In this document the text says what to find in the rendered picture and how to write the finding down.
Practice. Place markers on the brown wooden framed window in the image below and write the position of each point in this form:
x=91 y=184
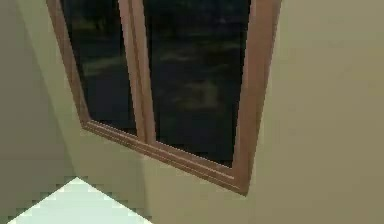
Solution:
x=196 y=83

